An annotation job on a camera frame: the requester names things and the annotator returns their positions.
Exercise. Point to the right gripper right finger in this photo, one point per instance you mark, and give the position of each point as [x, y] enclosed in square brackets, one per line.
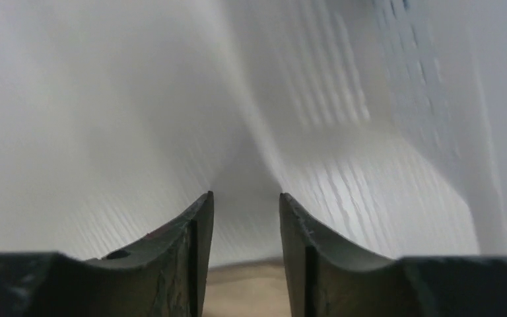
[329, 275]

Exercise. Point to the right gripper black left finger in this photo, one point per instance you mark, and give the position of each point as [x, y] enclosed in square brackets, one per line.
[163, 273]

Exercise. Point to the beige t shirt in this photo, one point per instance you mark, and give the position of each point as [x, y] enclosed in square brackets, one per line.
[256, 289]

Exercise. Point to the white plastic basket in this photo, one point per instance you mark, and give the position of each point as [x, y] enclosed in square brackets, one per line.
[439, 69]

